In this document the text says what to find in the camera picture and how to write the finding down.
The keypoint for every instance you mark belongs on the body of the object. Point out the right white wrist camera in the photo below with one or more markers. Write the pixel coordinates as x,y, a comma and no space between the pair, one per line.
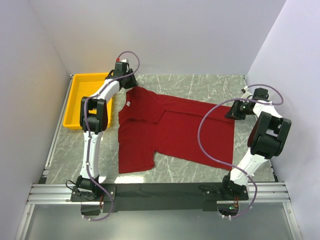
246,93

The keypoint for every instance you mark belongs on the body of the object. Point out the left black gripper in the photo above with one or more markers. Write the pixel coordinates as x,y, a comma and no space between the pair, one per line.
131,81

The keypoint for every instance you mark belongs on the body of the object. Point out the red t shirt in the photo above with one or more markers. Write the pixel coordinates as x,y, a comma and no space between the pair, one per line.
152,123

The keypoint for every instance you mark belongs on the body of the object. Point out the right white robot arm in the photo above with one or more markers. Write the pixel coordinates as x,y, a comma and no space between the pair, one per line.
266,140

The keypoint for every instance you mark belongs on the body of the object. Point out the black base beam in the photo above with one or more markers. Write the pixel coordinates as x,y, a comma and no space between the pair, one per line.
159,196

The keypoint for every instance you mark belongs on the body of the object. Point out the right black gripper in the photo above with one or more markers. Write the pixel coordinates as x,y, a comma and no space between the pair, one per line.
231,113

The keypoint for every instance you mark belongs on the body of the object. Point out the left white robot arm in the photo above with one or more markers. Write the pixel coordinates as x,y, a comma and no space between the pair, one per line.
94,121

